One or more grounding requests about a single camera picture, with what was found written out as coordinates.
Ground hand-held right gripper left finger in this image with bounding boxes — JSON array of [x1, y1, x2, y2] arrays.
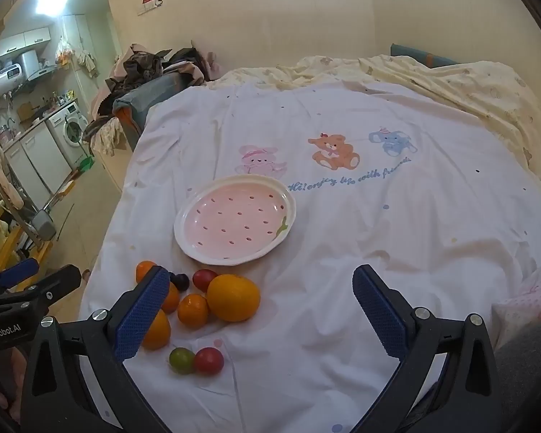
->
[[20, 265, 172, 433]]

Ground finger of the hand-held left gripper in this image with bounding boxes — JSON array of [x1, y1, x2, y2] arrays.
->
[[0, 258, 40, 296], [9, 264, 82, 314]]

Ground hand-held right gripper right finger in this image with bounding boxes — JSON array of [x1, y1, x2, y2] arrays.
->
[[352, 264, 517, 433]]

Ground large orange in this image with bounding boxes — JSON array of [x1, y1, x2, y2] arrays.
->
[[141, 309, 171, 351], [206, 274, 261, 323]]

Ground small tangerine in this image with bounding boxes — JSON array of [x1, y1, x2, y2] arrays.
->
[[161, 282, 181, 314], [177, 293, 209, 328], [136, 261, 158, 284]]

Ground pink strawberry pattern plate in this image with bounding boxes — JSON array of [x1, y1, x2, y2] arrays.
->
[[174, 174, 297, 266]]

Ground grey metal stand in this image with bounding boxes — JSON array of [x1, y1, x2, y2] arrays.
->
[[9, 162, 57, 241]]

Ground green grape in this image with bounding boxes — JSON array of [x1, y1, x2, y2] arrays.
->
[[169, 347, 197, 375]]

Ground red cherry tomato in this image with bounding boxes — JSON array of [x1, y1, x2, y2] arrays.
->
[[194, 347, 225, 376], [192, 269, 219, 293]]

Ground white cartoon printed blanket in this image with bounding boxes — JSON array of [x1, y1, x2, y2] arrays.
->
[[79, 70, 541, 433]]

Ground white base cabinet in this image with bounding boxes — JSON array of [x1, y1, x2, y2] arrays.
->
[[4, 124, 73, 208]]

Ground white washing machine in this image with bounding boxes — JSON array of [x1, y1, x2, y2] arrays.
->
[[45, 101, 91, 165]]

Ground beige floral cloth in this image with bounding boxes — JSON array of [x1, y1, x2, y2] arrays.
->
[[83, 117, 123, 158]]

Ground dark grey cloth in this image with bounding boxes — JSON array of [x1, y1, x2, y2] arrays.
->
[[491, 320, 541, 433]]

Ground pink patterned cloth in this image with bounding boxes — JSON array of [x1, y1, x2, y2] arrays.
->
[[491, 257, 541, 348]]

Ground white water heater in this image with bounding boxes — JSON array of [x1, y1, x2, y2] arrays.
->
[[0, 65, 28, 105]]

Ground grey and orange cushion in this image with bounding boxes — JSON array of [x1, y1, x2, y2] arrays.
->
[[113, 72, 199, 140]]

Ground hanging beige towel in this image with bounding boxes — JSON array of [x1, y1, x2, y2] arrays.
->
[[74, 49, 98, 78]]

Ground hanging plastic bag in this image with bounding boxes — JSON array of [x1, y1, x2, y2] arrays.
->
[[54, 36, 76, 67]]

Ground dark clothes pile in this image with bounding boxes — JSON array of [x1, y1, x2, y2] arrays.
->
[[106, 41, 226, 100]]

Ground cream patterned quilt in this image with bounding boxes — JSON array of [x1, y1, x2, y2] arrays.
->
[[207, 54, 541, 190]]

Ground teal pillow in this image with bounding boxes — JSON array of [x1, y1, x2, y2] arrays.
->
[[390, 44, 461, 68]]

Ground ceiling light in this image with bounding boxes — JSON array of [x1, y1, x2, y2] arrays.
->
[[34, 0, 70, 14]]

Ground white wall cabinets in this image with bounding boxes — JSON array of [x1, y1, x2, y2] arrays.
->
[[0, 27, 52, 58]]

